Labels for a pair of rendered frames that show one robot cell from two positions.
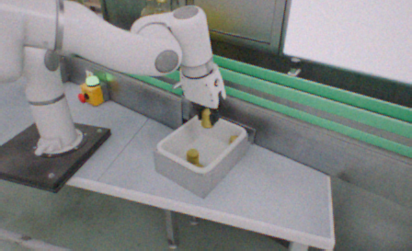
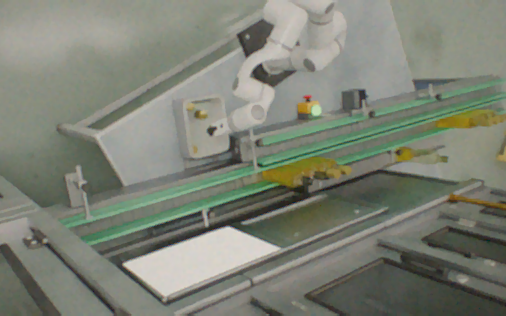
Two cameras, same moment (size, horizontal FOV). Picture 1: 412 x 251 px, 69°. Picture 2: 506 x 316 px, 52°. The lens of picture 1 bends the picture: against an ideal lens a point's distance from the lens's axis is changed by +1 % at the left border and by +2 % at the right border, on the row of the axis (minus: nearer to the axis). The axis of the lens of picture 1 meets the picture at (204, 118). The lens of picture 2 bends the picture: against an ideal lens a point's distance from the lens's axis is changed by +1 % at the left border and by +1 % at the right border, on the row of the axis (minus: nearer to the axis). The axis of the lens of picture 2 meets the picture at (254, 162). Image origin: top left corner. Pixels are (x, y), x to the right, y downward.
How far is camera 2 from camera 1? 1.30 m
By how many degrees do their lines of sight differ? 29
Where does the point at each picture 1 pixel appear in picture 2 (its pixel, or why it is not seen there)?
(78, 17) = (273, 50)
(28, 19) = (278, 28)
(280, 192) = (141, 143)
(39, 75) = (302, 53)
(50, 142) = not seen: hidden behind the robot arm
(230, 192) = (164, 117)
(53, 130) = not seen: hidden behind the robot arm
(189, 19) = (250, 108)
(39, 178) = (250, 30)
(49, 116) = not seen: hidden behind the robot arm
